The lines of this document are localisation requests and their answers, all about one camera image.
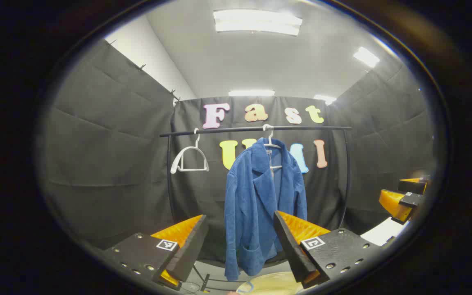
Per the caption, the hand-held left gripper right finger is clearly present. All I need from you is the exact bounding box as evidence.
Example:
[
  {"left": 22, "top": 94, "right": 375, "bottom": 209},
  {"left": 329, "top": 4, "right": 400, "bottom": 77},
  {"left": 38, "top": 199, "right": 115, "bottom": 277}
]
[{"left": 272, "top": 210, "right": 381, "bottom": 289}]

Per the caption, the pale yellow laundry hamper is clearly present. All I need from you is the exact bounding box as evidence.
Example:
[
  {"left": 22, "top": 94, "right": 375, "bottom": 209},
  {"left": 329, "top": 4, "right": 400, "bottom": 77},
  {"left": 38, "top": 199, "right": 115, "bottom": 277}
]
[{"left": 236, "top": 272, "right": 314, "bottom": 295}]

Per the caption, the white clothes hanger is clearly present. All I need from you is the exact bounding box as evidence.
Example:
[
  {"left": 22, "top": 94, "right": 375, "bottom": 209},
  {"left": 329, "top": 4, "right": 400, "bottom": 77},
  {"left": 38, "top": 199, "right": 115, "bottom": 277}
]
[
  {"left": 262, "top": 124, "right": 282, "bottom": 171},
  {"left": 170, "top": 128, "right": 210, "bottom": 175}
]

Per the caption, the white flat panel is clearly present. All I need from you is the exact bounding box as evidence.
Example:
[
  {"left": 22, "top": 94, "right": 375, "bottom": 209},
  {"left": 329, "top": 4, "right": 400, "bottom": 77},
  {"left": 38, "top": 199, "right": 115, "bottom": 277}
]
[{"left": 360, "top": 217, "right": 405, "bottom": 247}]

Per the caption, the large ceiling light panel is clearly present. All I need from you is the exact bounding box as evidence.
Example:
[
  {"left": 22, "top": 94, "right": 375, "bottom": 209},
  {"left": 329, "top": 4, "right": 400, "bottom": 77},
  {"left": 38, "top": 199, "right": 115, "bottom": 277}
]
[{"left": 213, "top": 9, "right": 303, "bottom": 36}]

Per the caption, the black clothes rack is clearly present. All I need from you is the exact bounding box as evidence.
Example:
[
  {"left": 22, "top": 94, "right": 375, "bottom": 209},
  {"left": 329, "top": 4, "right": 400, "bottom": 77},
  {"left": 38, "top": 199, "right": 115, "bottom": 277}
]
[{"left": 159, "top": 125, "right": 352, "bottom": 292}]

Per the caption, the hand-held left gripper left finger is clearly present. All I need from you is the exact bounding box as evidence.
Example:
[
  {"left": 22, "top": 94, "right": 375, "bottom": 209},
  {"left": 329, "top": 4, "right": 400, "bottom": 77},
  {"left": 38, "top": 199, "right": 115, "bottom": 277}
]
[{"left": 97, "top": 214, "right": 209, "bottom": 291}]

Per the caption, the blue corduroy jacket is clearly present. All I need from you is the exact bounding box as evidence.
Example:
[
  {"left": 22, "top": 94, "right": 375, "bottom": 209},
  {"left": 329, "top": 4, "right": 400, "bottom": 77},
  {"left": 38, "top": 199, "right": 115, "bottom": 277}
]
[{"left": 224, "top": 138, "right": 308, "bottom": 282}]

